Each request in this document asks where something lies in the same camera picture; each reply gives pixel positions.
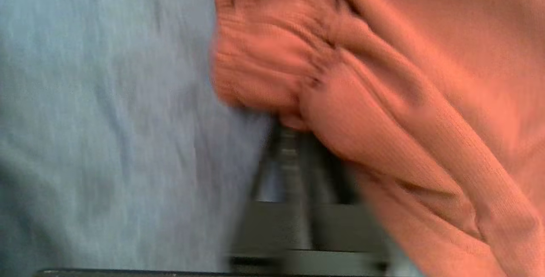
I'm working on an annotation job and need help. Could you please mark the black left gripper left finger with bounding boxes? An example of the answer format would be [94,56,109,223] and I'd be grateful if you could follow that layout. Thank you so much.
[229,126,312,272]

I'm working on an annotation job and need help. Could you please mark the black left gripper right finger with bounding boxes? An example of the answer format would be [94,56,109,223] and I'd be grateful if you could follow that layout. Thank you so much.
[299,134,389,253]

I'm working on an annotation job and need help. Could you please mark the rust brown shorts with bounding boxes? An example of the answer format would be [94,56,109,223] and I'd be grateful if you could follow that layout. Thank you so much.
[210,0,545,277]

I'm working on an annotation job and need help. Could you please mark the blue bed sheet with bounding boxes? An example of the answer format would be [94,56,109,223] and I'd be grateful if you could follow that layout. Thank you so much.
[0,0,426,277]

